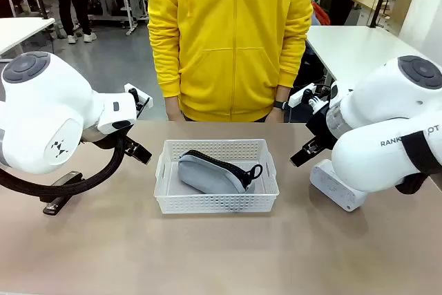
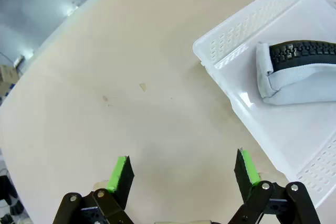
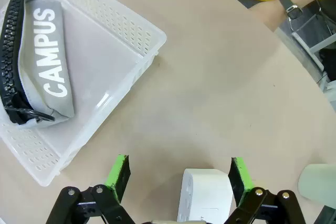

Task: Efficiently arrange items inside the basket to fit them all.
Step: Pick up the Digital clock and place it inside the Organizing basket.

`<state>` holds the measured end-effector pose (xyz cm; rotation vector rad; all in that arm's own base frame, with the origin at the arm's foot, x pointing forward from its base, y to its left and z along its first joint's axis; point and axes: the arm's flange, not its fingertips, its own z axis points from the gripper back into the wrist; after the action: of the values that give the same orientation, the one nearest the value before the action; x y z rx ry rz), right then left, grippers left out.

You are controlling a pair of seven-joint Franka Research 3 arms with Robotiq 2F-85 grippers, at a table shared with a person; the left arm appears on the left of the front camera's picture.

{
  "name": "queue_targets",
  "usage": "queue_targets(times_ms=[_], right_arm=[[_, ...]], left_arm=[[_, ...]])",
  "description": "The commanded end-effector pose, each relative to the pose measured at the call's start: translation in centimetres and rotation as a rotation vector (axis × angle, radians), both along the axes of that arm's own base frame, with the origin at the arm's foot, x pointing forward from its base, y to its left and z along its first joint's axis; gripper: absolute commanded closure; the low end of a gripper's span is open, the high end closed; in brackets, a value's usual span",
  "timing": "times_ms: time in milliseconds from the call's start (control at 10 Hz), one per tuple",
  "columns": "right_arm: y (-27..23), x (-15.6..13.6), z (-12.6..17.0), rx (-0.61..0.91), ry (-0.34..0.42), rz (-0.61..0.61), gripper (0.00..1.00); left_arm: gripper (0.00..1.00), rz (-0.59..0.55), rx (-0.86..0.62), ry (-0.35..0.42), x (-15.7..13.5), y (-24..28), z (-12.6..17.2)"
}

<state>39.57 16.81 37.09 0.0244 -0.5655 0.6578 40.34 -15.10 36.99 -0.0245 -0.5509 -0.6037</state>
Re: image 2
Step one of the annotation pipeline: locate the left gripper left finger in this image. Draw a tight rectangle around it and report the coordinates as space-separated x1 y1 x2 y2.
52 155 135 224

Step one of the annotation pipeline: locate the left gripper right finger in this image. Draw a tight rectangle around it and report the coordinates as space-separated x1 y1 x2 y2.
228 148 322 224

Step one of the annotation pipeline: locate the white perforated plastic basket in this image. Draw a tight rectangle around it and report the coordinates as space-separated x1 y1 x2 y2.
193 0 336 209

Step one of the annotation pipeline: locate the grey pencil case black zipper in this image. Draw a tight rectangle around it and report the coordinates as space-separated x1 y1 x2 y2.
256 39 336 105

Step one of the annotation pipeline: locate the brown cardboard box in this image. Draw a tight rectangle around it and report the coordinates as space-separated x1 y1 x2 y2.
0 63 19 96

